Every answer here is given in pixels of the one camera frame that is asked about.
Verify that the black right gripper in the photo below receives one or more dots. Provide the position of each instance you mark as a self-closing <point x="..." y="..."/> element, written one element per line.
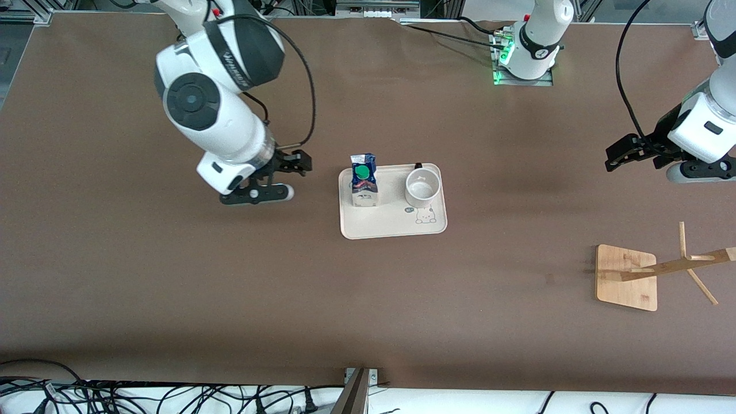
<point x="282" y="161"/>

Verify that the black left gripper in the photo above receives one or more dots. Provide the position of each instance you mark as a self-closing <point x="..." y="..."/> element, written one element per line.
<point x="659" y="140"/>

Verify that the blue milk carton green cap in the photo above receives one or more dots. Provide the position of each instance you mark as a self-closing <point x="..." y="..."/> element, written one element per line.
<point x="364" y="184"/>

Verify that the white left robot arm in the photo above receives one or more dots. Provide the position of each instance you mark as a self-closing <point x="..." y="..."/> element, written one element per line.
<point x="535" y="52"/>

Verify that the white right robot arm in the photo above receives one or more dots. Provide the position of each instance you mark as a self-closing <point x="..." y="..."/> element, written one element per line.
<point x="218" y="121"/>

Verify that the wooden cup rack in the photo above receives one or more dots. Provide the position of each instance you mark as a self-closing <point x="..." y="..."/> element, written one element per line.
<point x="627" y="282"/>

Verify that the cream tray with bear print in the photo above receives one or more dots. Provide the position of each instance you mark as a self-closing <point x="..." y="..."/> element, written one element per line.
<point x="385" y="221"/>

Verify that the grey metal device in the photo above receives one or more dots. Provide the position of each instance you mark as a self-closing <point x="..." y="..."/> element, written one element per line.
<point x="376" y="8"/>

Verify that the grey metal profile bar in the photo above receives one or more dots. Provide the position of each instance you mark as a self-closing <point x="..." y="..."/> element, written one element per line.
<point x="352" y="397"/>

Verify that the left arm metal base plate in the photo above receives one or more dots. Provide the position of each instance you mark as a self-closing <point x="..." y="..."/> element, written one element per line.
<point x="499" y="80"/>

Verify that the aluminium corner frame piece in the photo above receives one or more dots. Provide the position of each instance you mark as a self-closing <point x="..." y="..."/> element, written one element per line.
<point x="701" y="30"/>

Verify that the small metal mounting bracket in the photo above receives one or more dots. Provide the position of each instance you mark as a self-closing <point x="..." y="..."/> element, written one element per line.
<point x="374" y="376"/>

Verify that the aluminium frame rail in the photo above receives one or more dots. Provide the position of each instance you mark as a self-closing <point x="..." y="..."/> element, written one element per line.
<point x="23" y="16"/>

